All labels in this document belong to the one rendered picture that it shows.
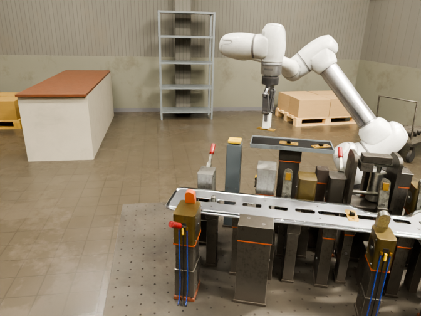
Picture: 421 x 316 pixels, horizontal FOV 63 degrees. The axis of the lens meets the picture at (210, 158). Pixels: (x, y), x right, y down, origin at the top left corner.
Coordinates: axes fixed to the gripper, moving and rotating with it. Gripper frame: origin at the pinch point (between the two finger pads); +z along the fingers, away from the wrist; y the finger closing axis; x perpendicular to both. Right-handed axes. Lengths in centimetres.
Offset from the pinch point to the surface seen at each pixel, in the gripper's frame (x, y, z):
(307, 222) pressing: 29, 37, 26
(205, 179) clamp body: -16.9, 28.4, 22.0
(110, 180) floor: -213, -122, 126
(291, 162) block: 13.4, 1.2, 17.8
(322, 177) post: 28.7, 8.2, 19.0
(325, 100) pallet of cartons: -43, -506, 80
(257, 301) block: 18, 53, 54
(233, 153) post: -12.4, 8.4, 15.6
